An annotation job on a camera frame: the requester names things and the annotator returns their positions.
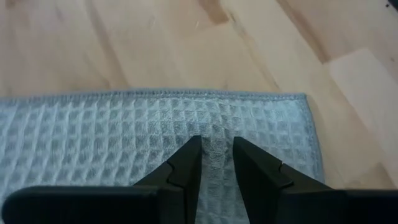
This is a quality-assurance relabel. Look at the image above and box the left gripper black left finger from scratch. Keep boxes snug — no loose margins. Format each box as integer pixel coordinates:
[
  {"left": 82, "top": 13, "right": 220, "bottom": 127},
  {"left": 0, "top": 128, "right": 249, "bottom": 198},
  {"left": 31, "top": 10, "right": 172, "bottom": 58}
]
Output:
[{"left": 1, "top": 136, "right": 203, "bottom": 224}]

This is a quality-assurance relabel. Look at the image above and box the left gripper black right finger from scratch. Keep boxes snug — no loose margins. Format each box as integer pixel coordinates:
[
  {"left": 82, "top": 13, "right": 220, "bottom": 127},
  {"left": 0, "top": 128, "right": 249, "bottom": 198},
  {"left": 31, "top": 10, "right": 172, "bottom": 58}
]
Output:
[{"left": 233, "top": 136, "right": 398, "bottom": 224}]

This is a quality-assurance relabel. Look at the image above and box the light grey waffle microfiber towel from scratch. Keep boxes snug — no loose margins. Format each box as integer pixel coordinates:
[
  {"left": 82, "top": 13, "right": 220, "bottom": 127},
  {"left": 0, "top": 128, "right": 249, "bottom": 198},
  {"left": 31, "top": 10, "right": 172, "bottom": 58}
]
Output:
[{"left": 0, "top": 88, "right": 326, "bottom": 224}]

